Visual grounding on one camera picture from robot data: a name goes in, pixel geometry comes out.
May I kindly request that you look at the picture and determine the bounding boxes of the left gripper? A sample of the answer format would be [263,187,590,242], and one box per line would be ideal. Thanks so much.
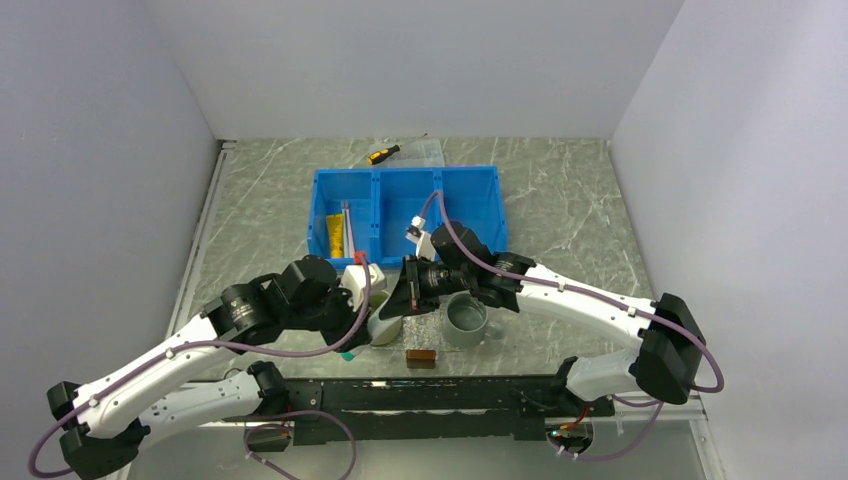
[285,277,373,352]

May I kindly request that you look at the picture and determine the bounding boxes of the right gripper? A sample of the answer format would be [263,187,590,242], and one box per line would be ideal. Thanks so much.
[381,253,473,320]

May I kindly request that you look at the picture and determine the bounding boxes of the clear toothbrush holder brown ends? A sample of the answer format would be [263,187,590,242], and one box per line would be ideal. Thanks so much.
[403,312,441,369]

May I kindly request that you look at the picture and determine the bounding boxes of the light green ceramic mug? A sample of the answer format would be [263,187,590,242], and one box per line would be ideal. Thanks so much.
[367,290,402,347]

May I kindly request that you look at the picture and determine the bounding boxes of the grey ceramic mug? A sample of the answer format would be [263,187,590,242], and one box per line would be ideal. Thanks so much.
[441,293,503,349]

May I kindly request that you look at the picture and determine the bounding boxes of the blue three-compartment plastic bin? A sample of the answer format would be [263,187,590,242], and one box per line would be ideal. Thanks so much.
[306,166,509,270]

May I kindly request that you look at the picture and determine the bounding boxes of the white teal toothpaste tube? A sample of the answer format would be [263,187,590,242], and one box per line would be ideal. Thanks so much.
[340,299,402,361]

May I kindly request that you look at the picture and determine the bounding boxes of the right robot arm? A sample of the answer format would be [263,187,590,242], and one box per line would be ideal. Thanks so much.
[376,222,707,415]

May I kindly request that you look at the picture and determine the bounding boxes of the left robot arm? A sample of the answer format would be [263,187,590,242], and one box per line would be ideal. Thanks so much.
[48,255,386,479]

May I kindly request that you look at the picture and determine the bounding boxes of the yellow toothpaste tube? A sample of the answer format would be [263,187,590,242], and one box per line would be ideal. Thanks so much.
[325,213,345,259]

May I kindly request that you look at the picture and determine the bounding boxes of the yellow black screwdriver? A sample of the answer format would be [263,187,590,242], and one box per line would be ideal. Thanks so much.
[366,133,428,166]

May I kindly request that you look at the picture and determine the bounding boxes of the clear plastic organizer box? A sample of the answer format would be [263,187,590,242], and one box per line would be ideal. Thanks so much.
[375,137,445,168]

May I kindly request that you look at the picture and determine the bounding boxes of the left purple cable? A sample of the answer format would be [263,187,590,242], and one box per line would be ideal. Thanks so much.
[27,254,372,480]

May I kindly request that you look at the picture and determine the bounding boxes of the purple cable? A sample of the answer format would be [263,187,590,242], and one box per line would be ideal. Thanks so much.
[418,190,725,463]
[27,254,372,480]

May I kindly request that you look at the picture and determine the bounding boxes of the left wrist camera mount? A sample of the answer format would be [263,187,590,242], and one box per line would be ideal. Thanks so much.
[340,251,388,311]

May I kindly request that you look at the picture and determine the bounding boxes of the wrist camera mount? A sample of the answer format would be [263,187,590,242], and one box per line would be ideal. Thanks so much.
[340,251,388,311]
[405,215,436,261]

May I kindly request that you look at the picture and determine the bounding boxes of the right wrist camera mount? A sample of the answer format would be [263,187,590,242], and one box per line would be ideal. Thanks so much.
[405,215,436,261]

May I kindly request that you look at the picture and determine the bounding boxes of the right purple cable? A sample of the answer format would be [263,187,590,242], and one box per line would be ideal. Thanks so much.
[418,190,725,463]

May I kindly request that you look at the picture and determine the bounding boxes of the aluminium side rail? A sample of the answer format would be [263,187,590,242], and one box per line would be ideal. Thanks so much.
[105,140,238,480]

